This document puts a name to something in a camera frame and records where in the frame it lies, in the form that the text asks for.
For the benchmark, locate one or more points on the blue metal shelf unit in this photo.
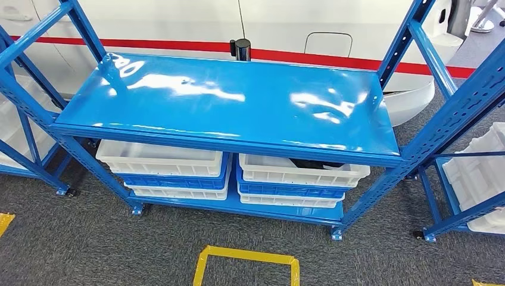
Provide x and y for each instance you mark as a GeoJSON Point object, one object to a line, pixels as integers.
{"type": "Point", "coordinates": [453, 205]}
{"type": "Point", "coordinates": [221, 98]}
{"type": "Point", "coordinates": [27, 130]}

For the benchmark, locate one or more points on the black plastic trim piece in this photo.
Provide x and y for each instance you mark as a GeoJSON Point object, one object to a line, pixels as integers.
{"type": "Point", "coordinates": [315, 164]}

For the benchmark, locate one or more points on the white plastic storage bin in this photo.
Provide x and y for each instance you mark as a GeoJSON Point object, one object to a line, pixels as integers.
{"type": "Point", "coordinates": [284, 201]}
{"type": "Point", "coordinates": [292, 175]}
{"type": "Point", "coordinates": [19, 126]}
{"type": "Point", "coordinates": [177, 193]}
{"type": "Point", "coordinates": [157, 164]}
{"type": "Point", "coordinates": [487, 223]}
{"type": "Point", "coordinates": [477, 173]}

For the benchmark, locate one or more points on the yellow floor tape square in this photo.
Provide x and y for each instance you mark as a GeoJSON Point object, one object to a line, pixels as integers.
{"type": "Point", "coordinates": [483, 283]}
{"type": "Point", "coordinates": [5, 221]}
{"type": "Point", "coordinates": [244, 254]}

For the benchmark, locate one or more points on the white red-striped vehicle body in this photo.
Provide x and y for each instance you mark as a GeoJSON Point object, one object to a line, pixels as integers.
{"type": "Point", "coordinates": [177, 19]}

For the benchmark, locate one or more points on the black-topped stanchion post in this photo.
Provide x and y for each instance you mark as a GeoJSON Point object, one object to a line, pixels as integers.
{"type": "Point", "coordinates": [241, 49]}

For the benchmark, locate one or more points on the black shelf caster wheel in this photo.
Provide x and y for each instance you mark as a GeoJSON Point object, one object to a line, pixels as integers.
{"type": "Point", "coordinates": [418, 235]}
{"type": "Point", "coordinates": [71, 192]}

